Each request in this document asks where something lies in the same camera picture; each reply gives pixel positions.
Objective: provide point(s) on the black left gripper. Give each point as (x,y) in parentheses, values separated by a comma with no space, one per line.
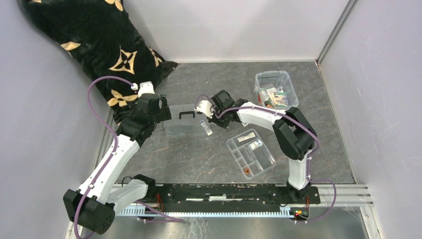
(163,113)

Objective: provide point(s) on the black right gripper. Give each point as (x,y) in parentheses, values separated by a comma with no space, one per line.
(224,125)

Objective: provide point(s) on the clear box lid black handle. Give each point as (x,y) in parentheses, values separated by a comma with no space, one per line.
(185,121)

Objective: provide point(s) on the white bottle green label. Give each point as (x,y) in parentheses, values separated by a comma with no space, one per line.
(263,97)

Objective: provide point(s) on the clear compartment organizer tray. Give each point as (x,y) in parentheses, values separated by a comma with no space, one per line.
(259,161)

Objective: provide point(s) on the clear plastic storage box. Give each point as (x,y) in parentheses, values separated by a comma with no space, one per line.
(277,81)

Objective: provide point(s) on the white plaster strip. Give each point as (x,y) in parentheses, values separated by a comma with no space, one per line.
(246,137)

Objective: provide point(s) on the colourful bandage packet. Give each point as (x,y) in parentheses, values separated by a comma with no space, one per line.
(278,99)

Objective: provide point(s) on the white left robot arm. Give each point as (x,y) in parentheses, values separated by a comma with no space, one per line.
(94,205)

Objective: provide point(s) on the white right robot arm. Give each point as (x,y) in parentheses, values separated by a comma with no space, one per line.
(296,137)

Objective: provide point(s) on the white blue wipe sachet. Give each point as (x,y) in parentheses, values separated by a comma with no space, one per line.
(206,127)

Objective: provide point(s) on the black floral plush blanket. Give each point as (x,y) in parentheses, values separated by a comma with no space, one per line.
(100,36)

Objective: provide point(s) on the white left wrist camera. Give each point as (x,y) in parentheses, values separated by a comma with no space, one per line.
(145,88)

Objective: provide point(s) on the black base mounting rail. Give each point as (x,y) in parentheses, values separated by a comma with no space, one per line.
(226,198)

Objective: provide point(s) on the white slotted cable duct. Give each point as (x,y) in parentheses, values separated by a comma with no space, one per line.
(138,210)

